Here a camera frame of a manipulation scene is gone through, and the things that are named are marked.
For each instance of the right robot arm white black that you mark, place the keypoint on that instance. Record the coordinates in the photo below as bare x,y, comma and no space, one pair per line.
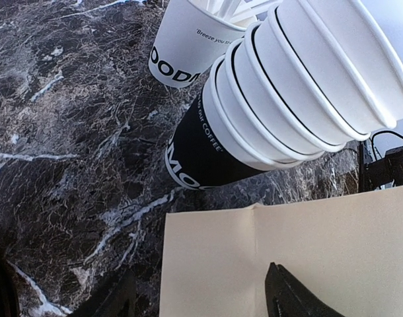
389,169

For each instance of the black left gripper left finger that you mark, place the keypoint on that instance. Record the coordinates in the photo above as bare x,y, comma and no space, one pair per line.
115,298

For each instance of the white cup holding straws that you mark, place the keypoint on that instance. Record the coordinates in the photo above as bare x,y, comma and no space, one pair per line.
188,41

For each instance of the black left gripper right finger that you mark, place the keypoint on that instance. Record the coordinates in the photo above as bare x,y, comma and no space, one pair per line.
287,296

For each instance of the bundle of white wrapped straws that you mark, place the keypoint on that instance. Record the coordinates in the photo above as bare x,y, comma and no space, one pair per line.
245,13

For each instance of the stack of black lids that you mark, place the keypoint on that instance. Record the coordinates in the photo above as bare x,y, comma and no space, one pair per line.
9,305

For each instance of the brown paper bag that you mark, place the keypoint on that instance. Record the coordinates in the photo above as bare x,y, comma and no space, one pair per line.
347,250

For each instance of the stack of black paper cups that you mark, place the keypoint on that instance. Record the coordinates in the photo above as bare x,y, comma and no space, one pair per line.
311,77

